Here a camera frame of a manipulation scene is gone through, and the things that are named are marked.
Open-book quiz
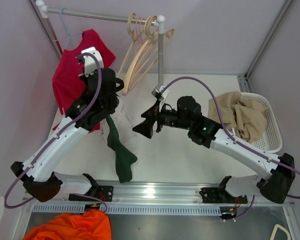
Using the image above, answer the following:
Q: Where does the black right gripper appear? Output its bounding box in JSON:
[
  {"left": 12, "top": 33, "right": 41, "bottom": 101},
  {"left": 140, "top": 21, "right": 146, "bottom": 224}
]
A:
[{"left": 132, "top": 100, "right": 191, "bottom": 140}]

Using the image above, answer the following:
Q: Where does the green white raglan shirt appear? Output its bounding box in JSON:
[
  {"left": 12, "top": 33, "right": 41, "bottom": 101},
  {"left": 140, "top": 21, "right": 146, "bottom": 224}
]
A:
[{"left": 99, "top": 99, "right": 139, "bottom": 184}]

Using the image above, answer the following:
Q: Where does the beige t shirt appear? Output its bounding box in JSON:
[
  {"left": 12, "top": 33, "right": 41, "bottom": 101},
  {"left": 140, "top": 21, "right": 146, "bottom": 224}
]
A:
[{"left": 216, "top": 91, "right": 269, "bottom": 144}]

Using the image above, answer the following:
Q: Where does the beige wooden hanger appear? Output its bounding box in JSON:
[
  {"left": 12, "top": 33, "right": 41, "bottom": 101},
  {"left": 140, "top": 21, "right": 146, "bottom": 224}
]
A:
[{"left": 117, "top": 12, "right": 145, "bottom": 79}]

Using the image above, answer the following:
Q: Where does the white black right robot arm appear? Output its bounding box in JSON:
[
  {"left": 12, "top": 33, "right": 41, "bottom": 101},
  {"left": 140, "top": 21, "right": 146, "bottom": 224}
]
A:
[{"left": 132, "top": 96, "right": 295, "bottom": 204}]

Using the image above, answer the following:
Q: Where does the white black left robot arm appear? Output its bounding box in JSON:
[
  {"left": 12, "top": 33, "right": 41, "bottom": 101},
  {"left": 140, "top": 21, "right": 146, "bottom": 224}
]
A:
[{"left": 10, "top": 68, "right": 124, "bottom": 202}]

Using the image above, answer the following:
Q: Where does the red t shirt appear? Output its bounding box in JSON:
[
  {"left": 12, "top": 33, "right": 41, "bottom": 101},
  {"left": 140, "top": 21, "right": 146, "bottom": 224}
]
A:
[{"left": 52, "top": 29, "right": 116, "bottom": 115}]

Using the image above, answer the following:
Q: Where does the pink plastic hanger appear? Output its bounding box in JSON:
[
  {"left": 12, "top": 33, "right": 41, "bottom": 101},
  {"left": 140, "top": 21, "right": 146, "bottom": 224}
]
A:
[{"left": 122, "top": 12, "right": 158, "bottom": 95}]

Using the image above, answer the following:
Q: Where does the beige empty hanger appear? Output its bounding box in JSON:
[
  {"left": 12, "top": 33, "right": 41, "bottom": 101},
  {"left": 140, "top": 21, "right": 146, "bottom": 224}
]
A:
[{"left": 118, "top": 12, "right": 175, "bottom": 96}]

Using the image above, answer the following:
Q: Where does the white clothes rack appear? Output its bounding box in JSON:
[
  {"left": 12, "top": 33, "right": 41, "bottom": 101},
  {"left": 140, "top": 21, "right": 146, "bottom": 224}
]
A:
[{"left": 35, "top": 0, "right": 174, "bottom": 96}]

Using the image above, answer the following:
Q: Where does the orange cloth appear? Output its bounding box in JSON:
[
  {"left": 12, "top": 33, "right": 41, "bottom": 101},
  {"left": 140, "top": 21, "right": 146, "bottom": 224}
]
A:
[{"left": 23, "top": 209, "right": 112, "bottom": 240}]

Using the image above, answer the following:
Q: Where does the white perforated laundry basket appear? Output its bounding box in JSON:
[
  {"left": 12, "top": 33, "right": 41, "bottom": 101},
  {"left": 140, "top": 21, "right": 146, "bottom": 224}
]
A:
[{"left": 241, "top": 92, "right": 283, "bottom": 153}]

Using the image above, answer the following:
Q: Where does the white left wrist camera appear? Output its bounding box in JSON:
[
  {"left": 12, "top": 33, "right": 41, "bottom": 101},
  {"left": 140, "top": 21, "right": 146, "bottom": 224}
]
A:
[{"left": 76, "top": 46, "right": 104, "bottom": 77}]

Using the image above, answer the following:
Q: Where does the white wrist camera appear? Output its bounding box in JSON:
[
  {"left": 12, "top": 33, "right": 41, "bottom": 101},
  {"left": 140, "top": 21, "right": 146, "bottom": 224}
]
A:
[
  {"left": 151, "top": 85, "right": 170, "bottom": 102},
  {"left": 76, "top": 46, "right": 104, "bottom": 77}
]

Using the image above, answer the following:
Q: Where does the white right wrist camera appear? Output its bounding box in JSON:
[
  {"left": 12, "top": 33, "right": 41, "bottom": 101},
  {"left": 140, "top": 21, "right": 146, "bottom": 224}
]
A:
[{"left": 151, "top": 85, "right": 170, "bottom": 102}]

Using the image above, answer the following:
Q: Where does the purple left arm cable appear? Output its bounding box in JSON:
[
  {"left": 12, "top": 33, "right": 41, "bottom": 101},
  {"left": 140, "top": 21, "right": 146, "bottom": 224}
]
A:
[{"left": 3, "top": 52, "right": 109, "bottom": 216}]

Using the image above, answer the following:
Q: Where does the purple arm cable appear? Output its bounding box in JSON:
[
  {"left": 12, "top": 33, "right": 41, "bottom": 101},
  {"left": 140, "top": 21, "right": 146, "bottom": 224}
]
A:
[
  {"left": 3, "top": 52, "right": 109, "bottom": 216},
  {"left": 154, "top": 76, "right": 300, "bottom": 223}
]

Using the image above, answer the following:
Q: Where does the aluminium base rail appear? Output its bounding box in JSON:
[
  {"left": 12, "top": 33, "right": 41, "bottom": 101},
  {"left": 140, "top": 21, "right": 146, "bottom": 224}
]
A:
[{"left": 22, "top": 181, "right": 296, "bottom": 216}]

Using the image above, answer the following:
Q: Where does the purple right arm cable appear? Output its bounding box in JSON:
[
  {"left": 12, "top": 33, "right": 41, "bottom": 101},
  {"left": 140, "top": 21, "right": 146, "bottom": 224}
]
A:
[{"left": 154, "top": 76, "right": 300, "bottom": 223}]

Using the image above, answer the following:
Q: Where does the blue wire hanger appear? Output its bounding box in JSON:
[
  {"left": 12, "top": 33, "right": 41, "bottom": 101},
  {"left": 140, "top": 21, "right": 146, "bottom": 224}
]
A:
[{"left": 59, "top": 7, "right": 83, "bottom": 50}]

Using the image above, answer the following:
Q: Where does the aluminium corner frame post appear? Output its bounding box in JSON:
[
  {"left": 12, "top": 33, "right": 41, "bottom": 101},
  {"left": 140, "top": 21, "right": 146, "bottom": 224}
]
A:
[{"left": 237, "top": 0, "right": 295, "bottom": 95}]

